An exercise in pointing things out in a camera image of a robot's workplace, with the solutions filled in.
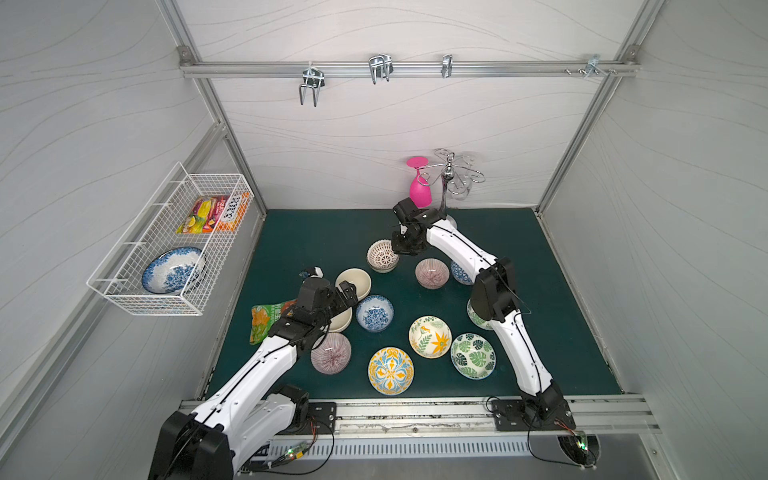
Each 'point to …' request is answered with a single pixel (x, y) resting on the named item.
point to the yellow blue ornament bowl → (391, 371)
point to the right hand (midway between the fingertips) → (396, 247)
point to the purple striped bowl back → (432, 273)
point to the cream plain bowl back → (359, 278)
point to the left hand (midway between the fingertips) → (346, 292)
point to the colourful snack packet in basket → (215, 213)
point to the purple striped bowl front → (333, 355)
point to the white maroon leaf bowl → (381, 257)
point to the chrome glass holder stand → (454, 177)
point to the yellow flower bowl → (430, 336)
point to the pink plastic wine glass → (420, 191)
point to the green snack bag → (263, 317)
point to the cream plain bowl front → (341, 321)
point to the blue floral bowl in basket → (173, 270)
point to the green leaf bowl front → (473, 356)
